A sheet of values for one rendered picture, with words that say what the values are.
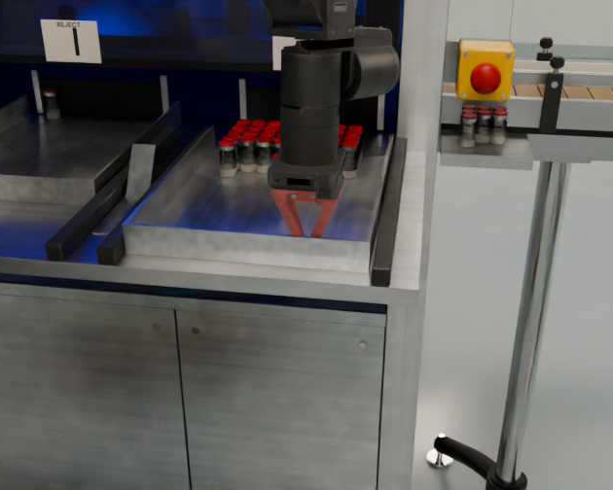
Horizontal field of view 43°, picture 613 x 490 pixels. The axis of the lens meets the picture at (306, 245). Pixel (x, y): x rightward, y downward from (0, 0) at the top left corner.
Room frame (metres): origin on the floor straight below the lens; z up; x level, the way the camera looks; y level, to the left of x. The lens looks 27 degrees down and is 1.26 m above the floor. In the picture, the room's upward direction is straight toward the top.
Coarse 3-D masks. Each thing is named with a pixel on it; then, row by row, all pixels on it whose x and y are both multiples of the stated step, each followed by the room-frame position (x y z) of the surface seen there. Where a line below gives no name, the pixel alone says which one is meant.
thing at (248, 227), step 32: (192, 160) 0.96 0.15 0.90; (384, 160) 0.92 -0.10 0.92; (160, 192) 0.83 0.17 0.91; (192, 192) 0.89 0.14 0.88; (224, 192) 0.89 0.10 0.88; (256, 192) 0.89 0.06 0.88; (352, 192) 0.89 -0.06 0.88; (384, 192) 0.90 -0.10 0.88; (128, 224) 0.73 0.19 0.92; (160, 224) 0.80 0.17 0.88; (192, 224) 0.80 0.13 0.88; (224, 224) 0.80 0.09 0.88; (256, 224) 0.80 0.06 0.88; (352, 224) 0.80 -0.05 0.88; (160, 256) 0.72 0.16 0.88; (192, 256) 0.72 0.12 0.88; (224, 256) 0.71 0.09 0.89; (256, 256) 0.71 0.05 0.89; (288, 256) 0.70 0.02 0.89; (320, 256) 0.70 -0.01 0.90; (352, 256) 0.69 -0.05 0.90
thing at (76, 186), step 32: (0, 128) 1.13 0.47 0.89; (32, 128) 1.15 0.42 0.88; (64, 128) 1.15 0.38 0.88; (96, 128) 1.15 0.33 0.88; (128, 128) 1.15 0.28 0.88; (160, 128) 1.09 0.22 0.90; (0, 160) 1.01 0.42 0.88; (32, 160) 1.01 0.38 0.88; (64, 160) 1.01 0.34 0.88; (96, 160) 1.01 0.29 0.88; (128, 160) 0.96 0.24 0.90; (0, 192) 0.87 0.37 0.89; (32, 192) 0.87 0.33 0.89; (64, 192) 0.86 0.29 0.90; (96, 192) 0.86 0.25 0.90
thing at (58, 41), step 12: (48, 24) 1.13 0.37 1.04; (60, 24) 1.13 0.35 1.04; (72, 24) 1.13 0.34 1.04; (84, 24) 1.13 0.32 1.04; (96, 24) 1.12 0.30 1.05; (48, 36) 1.14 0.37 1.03; (60, 36) 1.13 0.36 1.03; (72, 36) 1.13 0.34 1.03; (84, 36) 1.13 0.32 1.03; (96, 36) 1.12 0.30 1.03; (48, 48) 1.14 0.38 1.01; (60, 48) 1.13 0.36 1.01; (72, 48) 1.13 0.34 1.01; (84, 48) 1.13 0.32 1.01; (96, 48) 1.12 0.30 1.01; (48, 60) 1.14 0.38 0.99; (60, 60) 1.13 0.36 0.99; (72, 60) 1.13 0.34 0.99; (84, 60) 1.13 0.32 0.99; (96, 60) 1.12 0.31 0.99
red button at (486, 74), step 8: (480, 64) 1.02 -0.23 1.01; (488, 64) 1.01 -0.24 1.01; (472, 72) 1.02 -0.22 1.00; (480, 72) 1.01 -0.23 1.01; (488, 72) 1.00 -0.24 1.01; (496, 72) 1.00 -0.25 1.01; (472, 80) 1.01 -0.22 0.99; (480, 80) 1.01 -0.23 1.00; (488, 80) 1.00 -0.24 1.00; (496, 80) 1.00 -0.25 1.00; (480, 88) 1.01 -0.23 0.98; (488, 88) 1.00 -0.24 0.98; (496, 88) 1.01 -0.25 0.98
